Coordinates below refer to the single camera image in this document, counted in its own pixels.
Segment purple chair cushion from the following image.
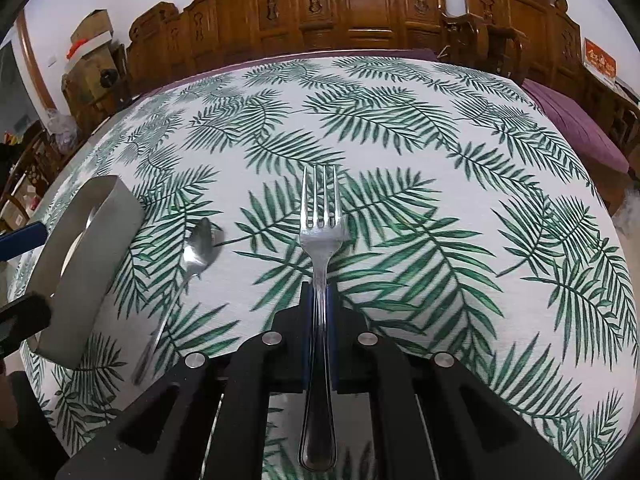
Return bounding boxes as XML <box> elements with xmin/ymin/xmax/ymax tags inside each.
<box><xmin>522</xmin><ymin>78</ymin><xmax>629</xmax><ymax>174</ymax></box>

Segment purple bench cushion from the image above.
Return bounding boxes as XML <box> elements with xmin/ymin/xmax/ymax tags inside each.
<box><xmin>141</xmin><ymin>48</ymin><xmax>439</xmax><ymax>98</ymax></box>

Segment carved wooden armchair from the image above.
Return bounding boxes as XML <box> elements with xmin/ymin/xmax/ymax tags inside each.
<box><xmin>464</xmin><ymin>0</ymin><xmax>585</xmax><ymax>98</ymax></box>

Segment stacked cardboard boxes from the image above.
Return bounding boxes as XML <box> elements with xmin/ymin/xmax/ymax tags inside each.
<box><xmin>61</xmin><ymin>9</ymin><xmax>130</xmax><ymax>133</ymax></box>

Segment steel fork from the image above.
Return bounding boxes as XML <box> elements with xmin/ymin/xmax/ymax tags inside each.
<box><xmin>298</xmin><ymin>165</ymin><xmax>348</xmax><ymax>472</ymax></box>

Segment green leaf patterned tablecloth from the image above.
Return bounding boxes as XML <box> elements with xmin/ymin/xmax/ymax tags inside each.
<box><xmin>22</xmin><ymin>56</ymin><xmax>639</xmax><ymax>479</ymax></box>

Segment wooden door frame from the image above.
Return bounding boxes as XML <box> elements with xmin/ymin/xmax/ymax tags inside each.
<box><xmin>15</xmin><ymin>9</ymin><xmax>56</xmax><ymax>110</ymax></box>

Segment carved wooden bench backrest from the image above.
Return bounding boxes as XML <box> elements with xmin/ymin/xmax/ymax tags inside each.
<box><xmin>127</xmin><ymin>0</ymin><xmax>446</xmax><ymax>93</ymax></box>

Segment red sign board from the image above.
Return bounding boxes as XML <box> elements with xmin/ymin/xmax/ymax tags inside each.
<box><xmin>584</xmin><ymin>38</ymin><xmax>617</xmax><ymax>80</ymax></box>

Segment small dark steel spoon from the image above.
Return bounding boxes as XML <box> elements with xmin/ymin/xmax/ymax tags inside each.
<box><xmin>131</xmin><ymin>218</ymin><xmax>214</xmax><ymax>386</ymax></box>

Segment clear plastic bag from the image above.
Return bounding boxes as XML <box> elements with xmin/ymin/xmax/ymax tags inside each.
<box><xmin>46</xmin><ymin>108</ymin><xmax>79</xmax><ymax>155</ymax></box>

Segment grey rectangular utensil tray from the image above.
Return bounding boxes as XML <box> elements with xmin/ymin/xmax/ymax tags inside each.
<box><xmin>26</xmin><ymin>176</ymin><xmax>144</xmax><ymax>370</ymax></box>

